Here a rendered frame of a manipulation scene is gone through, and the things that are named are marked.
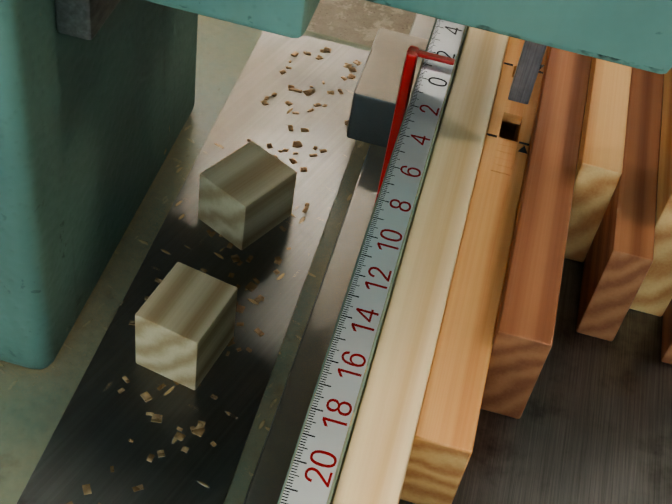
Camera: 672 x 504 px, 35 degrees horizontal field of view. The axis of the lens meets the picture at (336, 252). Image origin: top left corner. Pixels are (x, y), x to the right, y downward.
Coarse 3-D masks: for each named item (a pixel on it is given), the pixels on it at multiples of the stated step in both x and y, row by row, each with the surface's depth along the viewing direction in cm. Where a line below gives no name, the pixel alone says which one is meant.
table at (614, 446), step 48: (576, 288) 47; (576, 336) 45; (624, 336) 45; (576, 384) 43; (624, 384) 43; (480, 432) 41; (528, 432) 41; (576, 432) 42; (624, 432) 42; (480, 480) 40; (528, 480) 40; (576, 480) 40; (624, 480) 40
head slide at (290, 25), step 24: (168, 0) 40; (192, 0) 39; (216, 0) 39; (240, 0) 39; (264, 0) 39; (288, 0) 38; (312, 0) 39; (240, 24) 40; (264, 24) 39; (288, 24) 39
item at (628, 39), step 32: (384, 0) 41; (416, 0) 41; (448, 0) 41; (480, 0) 40; (512, 0) 40; (544, 0) 40; (576, 0) 40; (608, 0) 39; (640, 0) 39; (512, 32) 41; (544, 32) 41; (576, 32) 40; (608, 32) 40; (640, 32) 40; (640, 64) 41
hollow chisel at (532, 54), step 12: (528, 48) 45; (540, 48) 45; (528, 60) 45; (540, 60) 45; (516, 72) 46; (528, 72) 46; (516, 84) 46; (528, 84) 46; (516, 96) 47; (528, 96) 47
